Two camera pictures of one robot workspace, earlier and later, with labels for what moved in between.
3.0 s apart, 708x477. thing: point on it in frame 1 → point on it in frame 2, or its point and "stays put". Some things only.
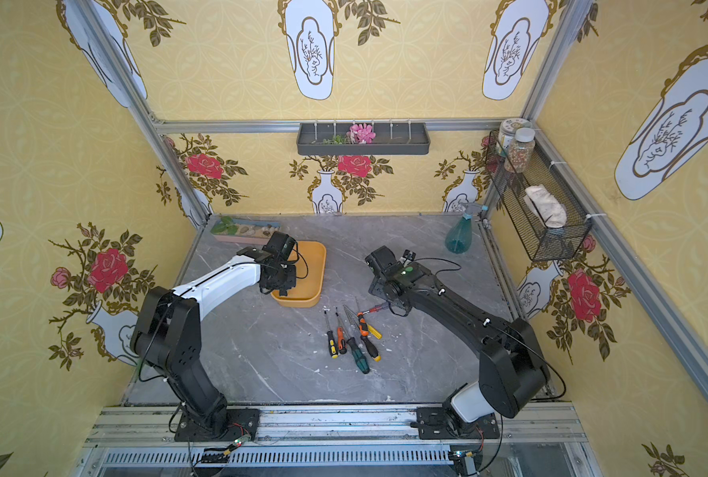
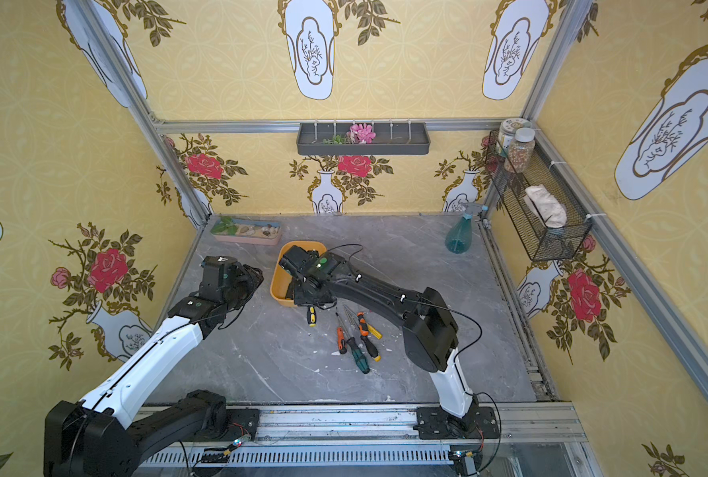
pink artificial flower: [361, 134] stays put
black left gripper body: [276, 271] → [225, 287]
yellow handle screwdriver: [374, 332] stays put
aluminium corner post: [140, 111] stays put
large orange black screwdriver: [363, 328] stays put
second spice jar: [506, 134] stays put
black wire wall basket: [551, 221] stays put
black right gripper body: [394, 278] → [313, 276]
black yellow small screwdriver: [331, 340] → [311, 316]
